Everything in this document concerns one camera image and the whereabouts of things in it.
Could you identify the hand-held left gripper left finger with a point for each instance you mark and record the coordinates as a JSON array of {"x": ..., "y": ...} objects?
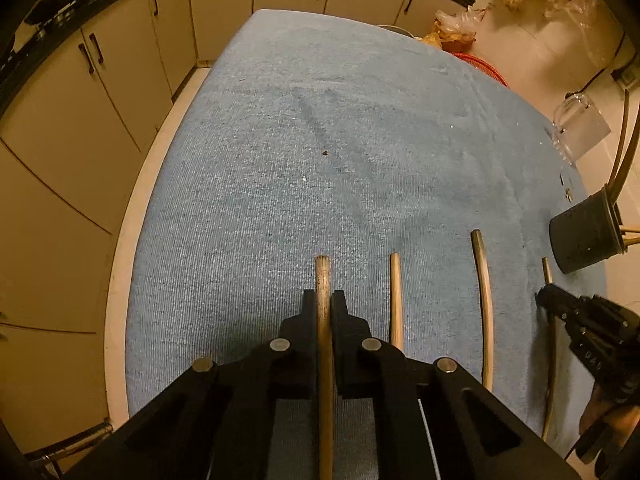
[{"x": 300, "y": 345}]

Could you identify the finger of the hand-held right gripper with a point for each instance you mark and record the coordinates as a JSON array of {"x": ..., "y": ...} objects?
[{"x": 555, "y": 300}]

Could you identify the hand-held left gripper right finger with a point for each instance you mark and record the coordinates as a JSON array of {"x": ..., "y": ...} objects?
[{"x": 350, "y": 345}]

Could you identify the wooden chopstick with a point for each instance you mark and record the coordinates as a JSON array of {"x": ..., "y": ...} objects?
[
  {"x": 396, "y": 300},
  {"x": 485, "y": 305},
  {"x": 551, "y": 360},
  {"x": 323, "y": 280},
  {"x": 621, "y": 150},
  {"x": 631, "y": 152}
]

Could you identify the dark perforated utensil holder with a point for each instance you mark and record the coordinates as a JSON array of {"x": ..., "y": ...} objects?
[{"x": 586, "y": 236}]

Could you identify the person's right hand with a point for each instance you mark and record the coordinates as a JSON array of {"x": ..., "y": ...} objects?
[{"x": 612, "y": 425}]

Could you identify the clear glass pitcher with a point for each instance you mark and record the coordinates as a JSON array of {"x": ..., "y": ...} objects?
[{"x": 580, "y": 127}]

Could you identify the blue tablecloth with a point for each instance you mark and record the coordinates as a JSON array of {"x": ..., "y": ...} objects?
[{"x": 350, "y": 160}]

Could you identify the red plastic basket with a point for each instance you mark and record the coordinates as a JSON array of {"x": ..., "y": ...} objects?
[{"x": 482, "y": 65}]

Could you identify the clear plastic bag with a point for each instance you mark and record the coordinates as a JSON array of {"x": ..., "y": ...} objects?
[{"x": 452, "y": 27}]

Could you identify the beige lower kitchen cabinets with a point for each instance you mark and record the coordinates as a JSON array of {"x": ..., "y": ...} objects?
[{"x": 75, "y": 135}]

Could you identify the black kitchen countertop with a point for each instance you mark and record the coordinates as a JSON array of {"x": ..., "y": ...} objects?
[{"x": 65, "y": 15}]

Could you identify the wall power outlet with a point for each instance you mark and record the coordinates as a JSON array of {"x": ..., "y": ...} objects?
[{"x": 626, "y": 76}]

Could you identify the metal chair frame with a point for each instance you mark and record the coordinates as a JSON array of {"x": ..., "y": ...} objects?
[{"x": 67, "y": 442}]

